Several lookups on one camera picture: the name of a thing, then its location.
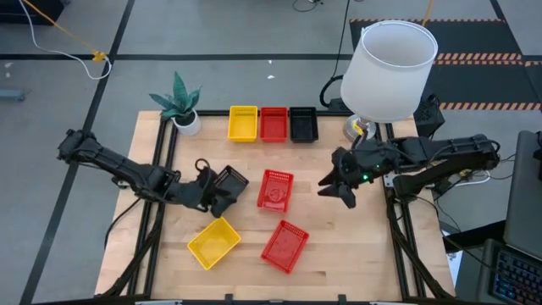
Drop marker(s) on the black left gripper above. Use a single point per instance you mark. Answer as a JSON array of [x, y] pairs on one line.
[[199, 190]]

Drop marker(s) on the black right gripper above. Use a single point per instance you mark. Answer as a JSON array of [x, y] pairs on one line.
[[362, 167]]

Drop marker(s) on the black plastic slotted basket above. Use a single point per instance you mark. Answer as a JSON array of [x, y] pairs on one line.
[[304, 125], [235, 178]]

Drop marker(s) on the yellow plastic slotted basket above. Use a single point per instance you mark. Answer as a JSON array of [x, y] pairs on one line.
[[214, 243], [243, 125]]

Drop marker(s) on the red plastic slotted basket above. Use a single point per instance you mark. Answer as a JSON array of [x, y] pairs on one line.
[[285, 246], [274, 125], [275, 190]]

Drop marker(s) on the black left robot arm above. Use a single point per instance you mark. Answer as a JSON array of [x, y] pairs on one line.
[[118, 167]]

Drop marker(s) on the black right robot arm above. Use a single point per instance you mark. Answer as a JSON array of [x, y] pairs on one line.
[[423, 152]]

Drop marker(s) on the silver mounting plate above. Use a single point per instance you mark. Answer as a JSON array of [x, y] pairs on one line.
[[389, 180], [119, 184]]

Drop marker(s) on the potted green snake plant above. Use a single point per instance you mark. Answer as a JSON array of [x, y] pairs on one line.
[[180, 99]]

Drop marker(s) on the black electronics box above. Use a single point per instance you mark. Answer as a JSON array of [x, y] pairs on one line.
[[429, 116]]

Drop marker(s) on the white shade table lamp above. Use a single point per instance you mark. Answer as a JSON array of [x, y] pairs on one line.
[[389, 72]]

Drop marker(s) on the grey laptop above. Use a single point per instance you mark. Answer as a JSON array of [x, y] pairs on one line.
[[525, 190]]

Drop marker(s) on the black hazard-striped floor mat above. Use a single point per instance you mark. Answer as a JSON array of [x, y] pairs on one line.
[[474, 38]]

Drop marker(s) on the black backlit keyboard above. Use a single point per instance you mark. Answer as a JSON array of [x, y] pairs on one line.
[[516, 279]]

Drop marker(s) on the black floor case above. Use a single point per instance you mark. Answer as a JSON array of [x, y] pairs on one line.
[[25, 12]]

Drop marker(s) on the black aluminium table frame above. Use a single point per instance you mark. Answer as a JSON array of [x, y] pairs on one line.
[[214, 113]]

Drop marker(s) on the grey floor bracket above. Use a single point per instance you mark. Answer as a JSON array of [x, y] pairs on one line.
[[10, 94]]

